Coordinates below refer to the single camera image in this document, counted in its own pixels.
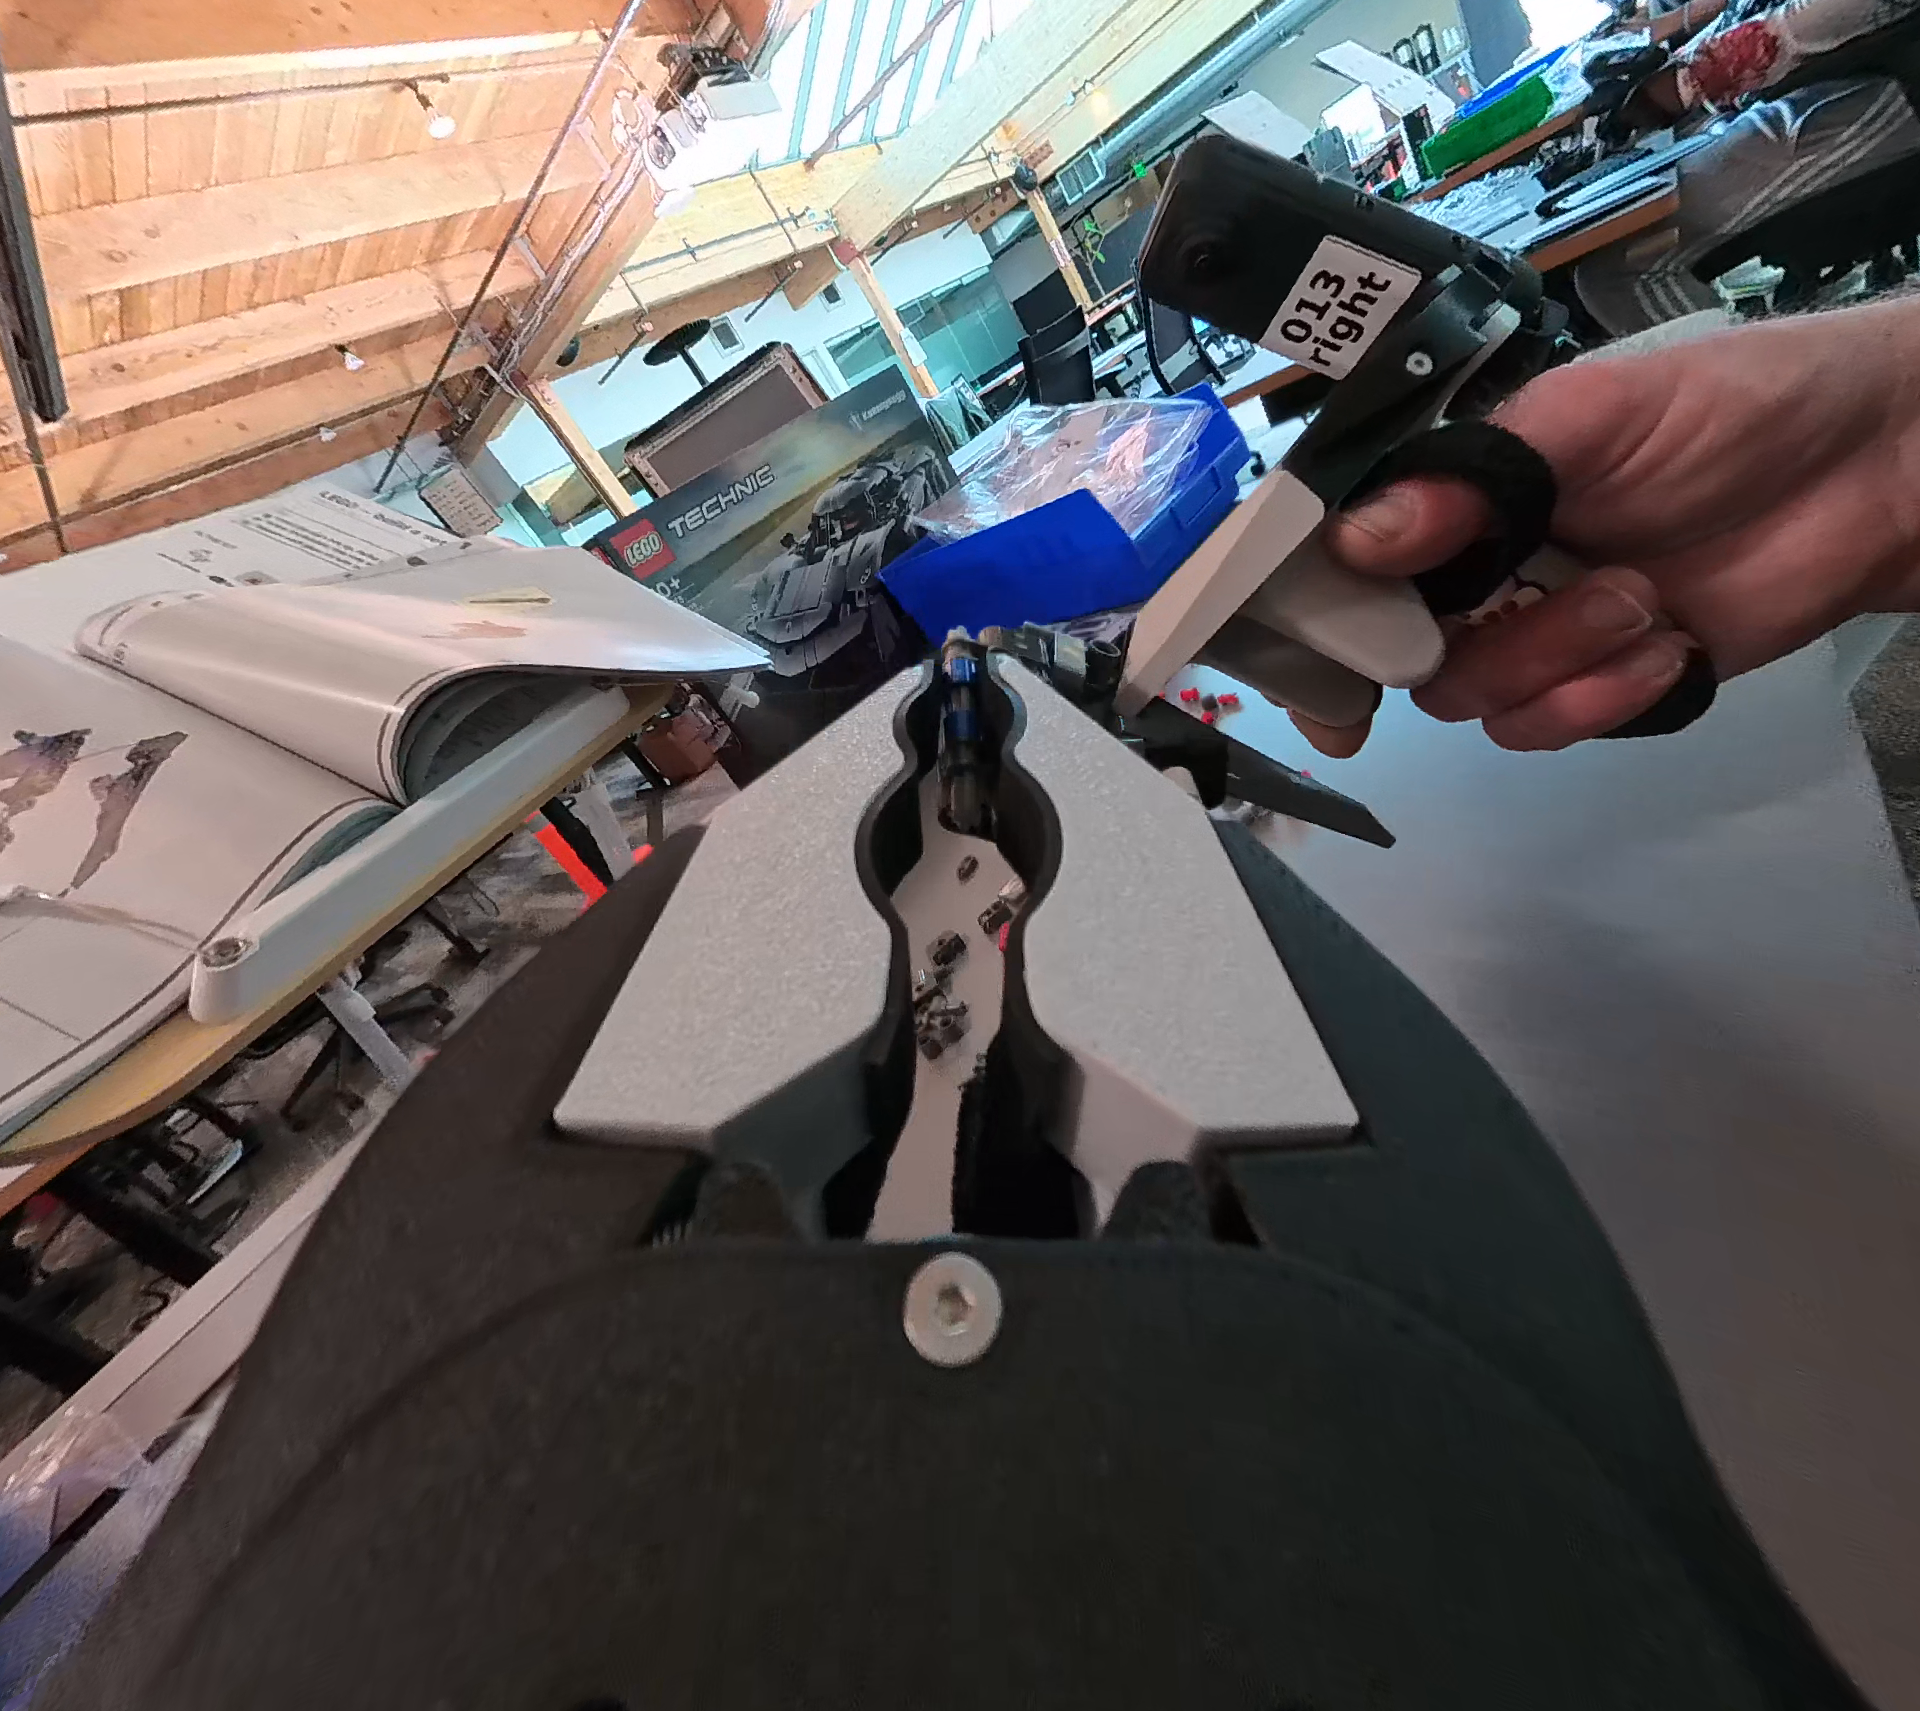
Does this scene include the orange traffic cone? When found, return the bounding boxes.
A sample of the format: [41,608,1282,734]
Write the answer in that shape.
[525,808,619,906]

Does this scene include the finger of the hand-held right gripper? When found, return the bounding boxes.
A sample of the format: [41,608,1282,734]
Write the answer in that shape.
[1117,466,1333,712]

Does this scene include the white printed sign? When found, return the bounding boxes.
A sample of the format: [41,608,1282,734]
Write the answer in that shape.
[142,482,510,592]

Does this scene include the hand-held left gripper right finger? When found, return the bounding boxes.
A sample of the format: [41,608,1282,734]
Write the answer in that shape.
[961,662,1360,1240]

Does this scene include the black office chair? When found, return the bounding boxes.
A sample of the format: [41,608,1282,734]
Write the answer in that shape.
[1015,306,1101,408]

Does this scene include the green storage bin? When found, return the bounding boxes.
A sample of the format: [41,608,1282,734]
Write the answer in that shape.
[1417,74,1558,178]

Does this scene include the dark hard case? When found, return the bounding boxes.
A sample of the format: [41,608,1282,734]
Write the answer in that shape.
[622,342,835,502]

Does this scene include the lego set box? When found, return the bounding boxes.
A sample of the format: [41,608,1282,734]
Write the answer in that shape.
[584,392,962,688]

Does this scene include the small black lego pins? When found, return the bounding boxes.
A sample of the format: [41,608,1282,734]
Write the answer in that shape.
[907,894,1026,1064]

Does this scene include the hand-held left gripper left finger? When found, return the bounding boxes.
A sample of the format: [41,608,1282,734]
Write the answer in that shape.
[554,666,924,1240]

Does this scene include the white book stand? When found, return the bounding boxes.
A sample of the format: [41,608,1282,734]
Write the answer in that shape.
[0,676,670,1166]

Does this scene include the black lego panel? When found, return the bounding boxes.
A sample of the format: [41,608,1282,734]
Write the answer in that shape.
[1117,692,1398,850]

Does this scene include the open instruction booklet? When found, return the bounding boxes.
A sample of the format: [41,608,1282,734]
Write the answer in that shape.
[0,542,775,1144]

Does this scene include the person's right hand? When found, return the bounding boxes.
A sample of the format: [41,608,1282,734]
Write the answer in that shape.
[1290,294,1920,764]

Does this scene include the background wooden desk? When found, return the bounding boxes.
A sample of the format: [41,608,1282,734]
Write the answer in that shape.
[1410,128,1683,274]

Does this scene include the white ceiling projector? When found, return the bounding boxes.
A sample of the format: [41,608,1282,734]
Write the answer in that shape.
[660,38,786,126]

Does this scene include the clear plastic bags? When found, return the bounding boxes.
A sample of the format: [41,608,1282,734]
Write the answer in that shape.
[913,398,1221,544]

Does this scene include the blue storage bin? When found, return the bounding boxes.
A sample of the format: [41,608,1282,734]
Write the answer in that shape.
[876,384,1262,664]

